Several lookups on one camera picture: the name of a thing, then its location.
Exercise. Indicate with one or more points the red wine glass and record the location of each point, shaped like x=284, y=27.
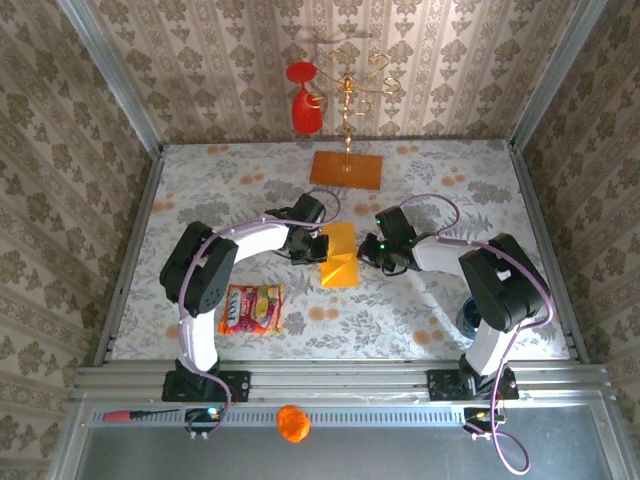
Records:
x=305, y=115

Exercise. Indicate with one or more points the blue cup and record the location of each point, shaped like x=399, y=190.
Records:
x=466, y=320

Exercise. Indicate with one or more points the floral tablecloth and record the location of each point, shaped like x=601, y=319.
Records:
x=390, y=310

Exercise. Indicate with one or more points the orange mesh ball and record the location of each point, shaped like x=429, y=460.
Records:
x=293, y=424

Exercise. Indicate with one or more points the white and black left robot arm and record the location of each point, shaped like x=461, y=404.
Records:
x=202, y=277

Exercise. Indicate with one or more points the black controller board with LED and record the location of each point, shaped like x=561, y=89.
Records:
x=477, y=416
x=202, y=417

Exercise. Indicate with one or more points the gold glass rack wooden base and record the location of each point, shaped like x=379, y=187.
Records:
x=345, y=172

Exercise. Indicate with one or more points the orange candy bag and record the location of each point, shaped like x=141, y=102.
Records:
x=252, y=310

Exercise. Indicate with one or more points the aluminium frame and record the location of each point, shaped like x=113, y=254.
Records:
x=130, y=110

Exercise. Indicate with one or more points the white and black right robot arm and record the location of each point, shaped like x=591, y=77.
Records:
x=507, y=280

